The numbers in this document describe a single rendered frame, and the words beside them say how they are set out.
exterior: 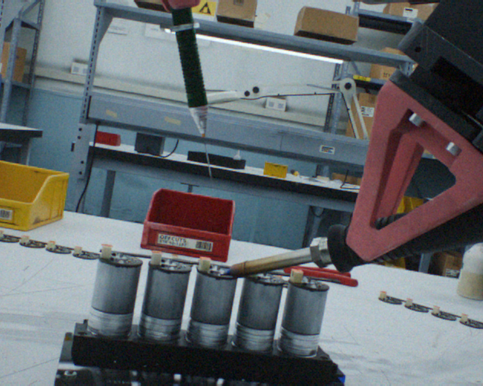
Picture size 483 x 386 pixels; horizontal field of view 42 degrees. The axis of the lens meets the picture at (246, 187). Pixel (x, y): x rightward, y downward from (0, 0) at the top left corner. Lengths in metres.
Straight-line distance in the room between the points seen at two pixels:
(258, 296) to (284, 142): 2.34
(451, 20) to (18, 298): 0.35
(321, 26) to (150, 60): 2.33
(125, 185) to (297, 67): 1.59
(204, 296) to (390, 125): 0.15
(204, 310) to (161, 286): 0.03
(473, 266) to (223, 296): 0.48
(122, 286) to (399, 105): 0.18
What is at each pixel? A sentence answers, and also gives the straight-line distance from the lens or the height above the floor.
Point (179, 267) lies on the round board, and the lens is 0.36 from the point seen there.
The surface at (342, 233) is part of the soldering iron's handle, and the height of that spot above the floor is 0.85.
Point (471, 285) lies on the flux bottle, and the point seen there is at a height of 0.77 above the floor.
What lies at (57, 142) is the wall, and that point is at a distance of 5.01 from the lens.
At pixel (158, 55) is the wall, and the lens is 4.90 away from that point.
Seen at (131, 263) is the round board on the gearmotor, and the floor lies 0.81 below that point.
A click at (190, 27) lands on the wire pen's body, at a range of 0.34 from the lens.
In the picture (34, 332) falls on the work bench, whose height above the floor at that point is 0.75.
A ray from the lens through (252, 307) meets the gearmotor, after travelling 0.37.
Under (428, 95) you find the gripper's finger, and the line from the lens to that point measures 0.28.
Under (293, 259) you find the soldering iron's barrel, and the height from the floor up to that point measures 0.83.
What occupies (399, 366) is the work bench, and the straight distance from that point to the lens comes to 0.48.
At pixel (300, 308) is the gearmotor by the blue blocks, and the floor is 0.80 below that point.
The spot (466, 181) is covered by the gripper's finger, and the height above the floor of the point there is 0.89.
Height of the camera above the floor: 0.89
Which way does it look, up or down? 4 degrees down
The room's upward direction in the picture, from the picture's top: 10 degrees clockwise
